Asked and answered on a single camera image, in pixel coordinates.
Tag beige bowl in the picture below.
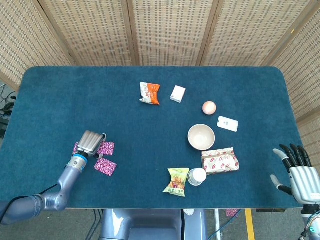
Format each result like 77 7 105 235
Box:
187 123 216 151

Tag white metal pole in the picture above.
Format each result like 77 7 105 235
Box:
213 209 222 240

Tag black cable bundle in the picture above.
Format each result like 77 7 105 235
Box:
0 84 17 118

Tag woven rattan screen panel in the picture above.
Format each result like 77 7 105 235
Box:
0 0 75 92
127 0 220 67
262 0 320 163
37 0 137 67
197 0 318 67

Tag green vegetable biscuit bag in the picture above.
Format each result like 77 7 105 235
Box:
162 167 190 198

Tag gold red snack bag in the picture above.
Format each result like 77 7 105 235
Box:
201 146 240 176

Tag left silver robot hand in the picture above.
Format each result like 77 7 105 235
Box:
74 129 108 160

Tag peach coloured ball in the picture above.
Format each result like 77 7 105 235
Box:
202 100 217 116

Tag orange white snack bag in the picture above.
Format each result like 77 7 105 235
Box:
139 81 161 106

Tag white paper cup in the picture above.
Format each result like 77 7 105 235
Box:
187 167 208 187

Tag small white box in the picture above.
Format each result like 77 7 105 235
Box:
170 85 187 104

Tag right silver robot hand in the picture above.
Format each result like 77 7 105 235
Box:
269 143 320 204

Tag blue carpet table cover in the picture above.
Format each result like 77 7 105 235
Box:
0 65 310 210

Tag white badge card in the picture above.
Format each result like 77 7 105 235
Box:
216 115 240 133

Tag grey-blue robot torso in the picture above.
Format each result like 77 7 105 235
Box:
99 208 208 240

